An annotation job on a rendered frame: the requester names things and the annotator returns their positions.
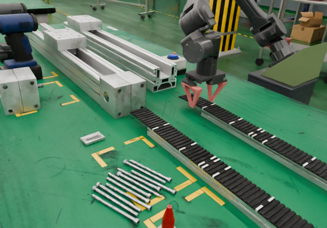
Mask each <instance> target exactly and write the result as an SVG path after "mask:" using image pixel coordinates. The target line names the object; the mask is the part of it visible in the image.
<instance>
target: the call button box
mask: <svg viewBox="0 0 327 228"><path fill-rule="evenodd" d="M161 57H162V58H164V59H167V60H169V61H171V62H173V63H175V64H177V65H178V67H177V68H175V70H177V76H178V75H182V74H185V72H186V65H187V60H186V59H185V58H183V57H181V56H179V57H178V58H169V57H168V55H167V56H161Z"/></svg>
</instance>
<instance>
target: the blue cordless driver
mask: <svg viewBox="0 0 327 228"><path fill-rule="evenodd" d="M37 29H38V21H37V18H36V16H35V15H34V14H28V13H26V14H9V15H0V33H1V34H2V35H6V36H5V37H4V38H5V41H6V44H7V45H8V46H10V48H11V51H12V54H13V56H14V59H11V60H5V61H4V65H3V66H0V70H9V69H16V68H24V67H29V68H30V69H31V71H32V73H33V74H34V76H35V77H36V79H37V80H39V79H42V78H43V75H42V68H41V66H40V65H39V64H38V63H37V62H36V61H35V60H34V59H33V56H32V51H33V50H32V47H31V44H30V41H29V38H28V36H27V35H25V34H24V33H29V32H32V31H34V32H35V31H37Z"/></svg>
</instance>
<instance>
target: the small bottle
mask: <svg viewBox="0 0 327 228"><path fill-rule="evenodd" d="M174 224H175V218H174V213H173V209H172V206H171V205H167V208H166V210H165V212H164V215H163V217H162V224H161V225H160V226H159V227H158V228H176V227H175V226H174Z"/></svg>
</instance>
